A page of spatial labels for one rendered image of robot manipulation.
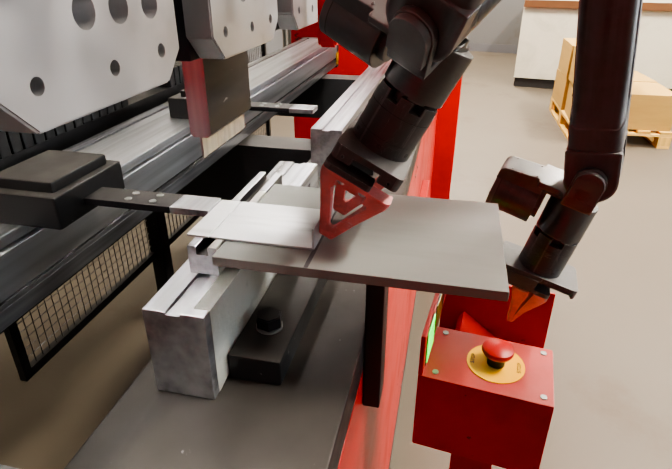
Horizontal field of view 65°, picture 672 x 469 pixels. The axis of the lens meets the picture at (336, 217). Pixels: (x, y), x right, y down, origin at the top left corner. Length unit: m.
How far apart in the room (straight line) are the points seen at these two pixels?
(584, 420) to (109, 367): 1.54
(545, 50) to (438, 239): 5.72
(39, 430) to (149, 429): 1.37
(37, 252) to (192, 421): 0.28
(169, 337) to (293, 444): 0.14
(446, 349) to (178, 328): 0.38
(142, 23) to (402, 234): 0.31
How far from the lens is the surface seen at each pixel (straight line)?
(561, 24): 6.17
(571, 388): 1.94
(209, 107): 0.49
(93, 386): 1.96
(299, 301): 0.59
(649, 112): 4.50
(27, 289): 0.69
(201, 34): 0.42
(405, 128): 0.45
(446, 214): 0.57
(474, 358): 0.72
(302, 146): 1.16
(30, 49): 0.26
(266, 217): 0.55
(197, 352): 0.50
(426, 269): 0.47
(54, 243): 0.70
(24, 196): 0.64
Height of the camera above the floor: 1.24
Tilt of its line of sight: 26 degrees down
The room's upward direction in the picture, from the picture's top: straight up
